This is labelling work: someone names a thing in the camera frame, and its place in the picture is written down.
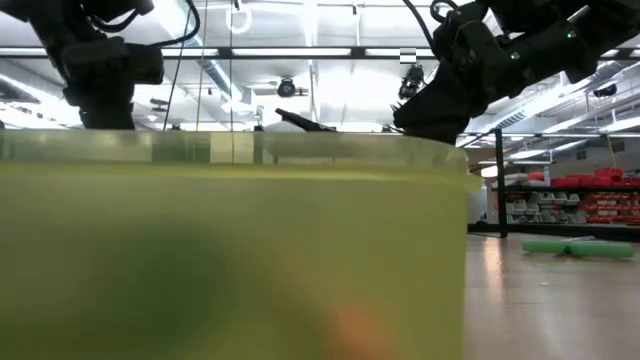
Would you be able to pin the black overhead frame bar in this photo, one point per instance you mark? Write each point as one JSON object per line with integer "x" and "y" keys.
{"x": 357, "y": 52}

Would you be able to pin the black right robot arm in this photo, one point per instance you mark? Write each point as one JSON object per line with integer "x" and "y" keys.
{"x": 600, "y": 30}

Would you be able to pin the yellow transparent pencil case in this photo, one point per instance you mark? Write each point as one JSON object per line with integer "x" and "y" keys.
{"x": 250, "y": 250}

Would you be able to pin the storage shelf with bins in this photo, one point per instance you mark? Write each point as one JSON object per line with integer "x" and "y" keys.
{"x": 600, "y": 205}

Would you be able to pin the black hanging device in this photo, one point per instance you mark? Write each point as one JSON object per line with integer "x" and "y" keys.
{"x": 412, "y": 80}

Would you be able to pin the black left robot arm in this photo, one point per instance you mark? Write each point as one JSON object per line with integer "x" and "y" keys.
{"x": 40, "y": 15}

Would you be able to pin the small potted succulent plant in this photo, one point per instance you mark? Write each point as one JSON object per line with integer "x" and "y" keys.
{"x": 395, "y": 107}

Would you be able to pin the black aluminium table frame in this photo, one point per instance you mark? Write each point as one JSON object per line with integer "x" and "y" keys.
{"x": 575, "y": 231}

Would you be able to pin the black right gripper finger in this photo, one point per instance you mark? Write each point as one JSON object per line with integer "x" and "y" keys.
{"x": 440, "y": 110}

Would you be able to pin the green scissors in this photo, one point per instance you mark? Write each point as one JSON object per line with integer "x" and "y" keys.
{"x": 600, "y": 250}

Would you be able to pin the round black overhead camera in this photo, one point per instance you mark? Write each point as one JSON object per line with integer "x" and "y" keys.
{"x": 286, "y": 88}

